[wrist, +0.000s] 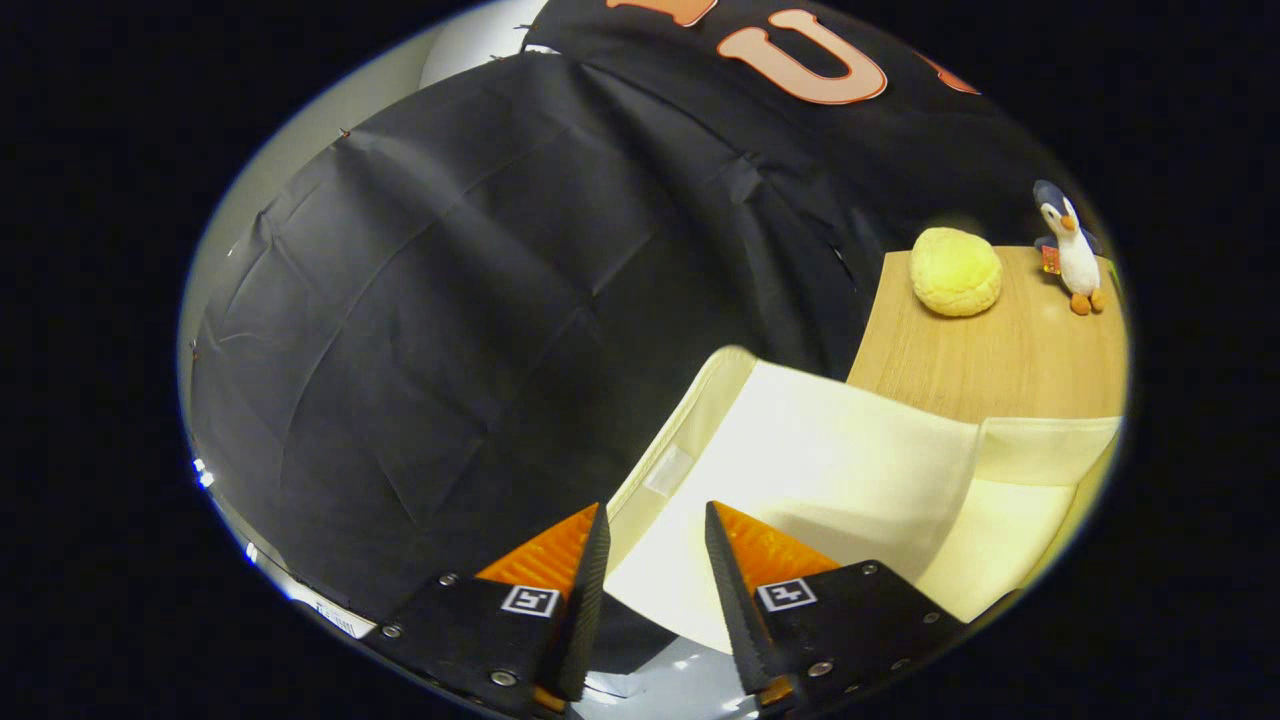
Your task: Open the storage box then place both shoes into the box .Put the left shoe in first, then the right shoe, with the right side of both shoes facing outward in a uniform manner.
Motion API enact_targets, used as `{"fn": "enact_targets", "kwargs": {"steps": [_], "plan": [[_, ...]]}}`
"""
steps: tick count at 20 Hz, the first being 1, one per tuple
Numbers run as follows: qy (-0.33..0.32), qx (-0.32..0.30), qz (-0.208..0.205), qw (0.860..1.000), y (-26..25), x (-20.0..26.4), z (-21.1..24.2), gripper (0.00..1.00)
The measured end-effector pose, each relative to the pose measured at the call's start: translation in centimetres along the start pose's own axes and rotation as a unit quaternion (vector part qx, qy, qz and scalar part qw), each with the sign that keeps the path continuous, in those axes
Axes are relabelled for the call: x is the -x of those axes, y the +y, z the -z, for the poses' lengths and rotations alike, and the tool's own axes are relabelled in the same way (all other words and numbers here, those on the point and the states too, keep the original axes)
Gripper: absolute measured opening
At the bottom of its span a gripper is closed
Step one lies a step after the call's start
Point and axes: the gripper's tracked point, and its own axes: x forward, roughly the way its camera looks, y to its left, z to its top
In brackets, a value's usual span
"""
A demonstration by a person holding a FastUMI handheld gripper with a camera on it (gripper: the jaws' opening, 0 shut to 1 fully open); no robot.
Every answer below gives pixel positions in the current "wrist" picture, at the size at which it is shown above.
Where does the cream fabric storage box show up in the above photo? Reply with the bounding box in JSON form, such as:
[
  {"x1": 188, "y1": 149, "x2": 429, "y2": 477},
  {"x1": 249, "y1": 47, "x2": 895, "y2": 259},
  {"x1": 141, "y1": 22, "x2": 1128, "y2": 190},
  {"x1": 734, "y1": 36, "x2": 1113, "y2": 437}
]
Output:
[{"x1": 603, "y1": 345, "x2": 1126, "y2": 653}]

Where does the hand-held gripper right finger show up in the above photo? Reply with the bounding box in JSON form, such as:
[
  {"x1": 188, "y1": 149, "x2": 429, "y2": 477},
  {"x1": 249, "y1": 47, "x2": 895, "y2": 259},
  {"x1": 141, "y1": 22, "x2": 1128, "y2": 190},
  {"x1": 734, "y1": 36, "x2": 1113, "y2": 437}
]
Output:
[{"x1": 705, "y1": 501, "x2": 968, "y2": 717}]

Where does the yellow plush bun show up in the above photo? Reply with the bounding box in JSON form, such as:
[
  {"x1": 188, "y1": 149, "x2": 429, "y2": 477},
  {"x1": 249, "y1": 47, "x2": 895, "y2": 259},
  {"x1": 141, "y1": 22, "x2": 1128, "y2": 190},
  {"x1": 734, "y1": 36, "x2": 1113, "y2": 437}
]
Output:
[{"x1": 910, "y1": 227, "x2": 1004, "y2": 318}]

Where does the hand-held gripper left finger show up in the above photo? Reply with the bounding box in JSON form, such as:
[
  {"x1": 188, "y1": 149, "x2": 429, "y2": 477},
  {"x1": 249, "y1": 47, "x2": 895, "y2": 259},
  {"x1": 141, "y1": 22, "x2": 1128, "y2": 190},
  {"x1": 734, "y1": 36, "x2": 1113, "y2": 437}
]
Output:
[{"x1": 365, "y1": 503, "x2": 611, "y2": 717}]

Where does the plush penguin toy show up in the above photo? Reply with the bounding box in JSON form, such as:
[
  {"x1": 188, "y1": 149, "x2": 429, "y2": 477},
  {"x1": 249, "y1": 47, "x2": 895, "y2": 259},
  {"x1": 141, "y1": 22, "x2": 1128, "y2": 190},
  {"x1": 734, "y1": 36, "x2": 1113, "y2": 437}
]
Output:
[{"x1": 1032, "y1": 179, "x2": 1109, "y2": 317}]

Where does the black backdrop cloth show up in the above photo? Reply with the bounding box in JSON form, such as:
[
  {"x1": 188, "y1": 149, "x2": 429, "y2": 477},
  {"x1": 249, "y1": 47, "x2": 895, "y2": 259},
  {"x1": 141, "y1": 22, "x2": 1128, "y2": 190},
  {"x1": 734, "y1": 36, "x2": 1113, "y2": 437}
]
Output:
[{"x1": 188, "y1": 0, "x2": 1081, "y2": 676}]

